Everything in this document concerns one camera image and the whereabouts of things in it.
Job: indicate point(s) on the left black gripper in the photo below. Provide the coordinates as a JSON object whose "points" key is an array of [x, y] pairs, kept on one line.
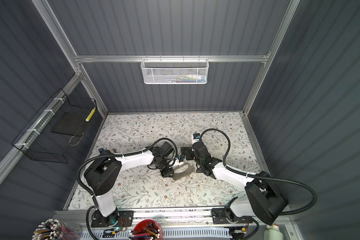
{"points": [[167, 173]]}

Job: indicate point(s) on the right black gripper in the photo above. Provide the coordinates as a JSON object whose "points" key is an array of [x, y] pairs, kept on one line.
{"points": [[189, 150]]}

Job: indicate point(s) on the grey strap metal keyring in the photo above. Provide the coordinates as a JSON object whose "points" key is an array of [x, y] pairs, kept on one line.
{"points": [[183, 170]]}

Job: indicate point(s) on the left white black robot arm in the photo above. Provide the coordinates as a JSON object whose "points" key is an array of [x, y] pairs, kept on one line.
{"points": [[99, 174]]}

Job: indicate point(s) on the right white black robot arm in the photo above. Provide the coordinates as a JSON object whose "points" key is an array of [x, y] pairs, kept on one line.
{"points": [[265, 198]]}

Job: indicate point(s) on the red pencil cup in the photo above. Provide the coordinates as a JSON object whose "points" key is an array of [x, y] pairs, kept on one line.
{"points": [[147, 230]]}

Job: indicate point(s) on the yellow marker pen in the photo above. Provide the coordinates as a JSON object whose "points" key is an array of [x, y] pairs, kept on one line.
{"points": [[90, 115]]}

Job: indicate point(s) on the white plastic bottle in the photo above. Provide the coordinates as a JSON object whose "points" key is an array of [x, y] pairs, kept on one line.
{"points": [[273, 233]]}

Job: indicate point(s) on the clear pencil jar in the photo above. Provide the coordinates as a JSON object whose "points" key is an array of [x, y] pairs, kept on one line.
{"points": [[53, 229]]}

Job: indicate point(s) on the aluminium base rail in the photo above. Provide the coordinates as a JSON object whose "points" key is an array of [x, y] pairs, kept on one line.
{"points": [[184, 217]]}

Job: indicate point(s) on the white mesh wall basket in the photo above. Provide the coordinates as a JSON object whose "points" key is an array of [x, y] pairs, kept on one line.
{"points": [[175, 71]]}

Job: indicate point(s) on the black wire wall basket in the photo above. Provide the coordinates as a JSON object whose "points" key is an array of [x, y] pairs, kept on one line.
{"points": [[58, 134]]}

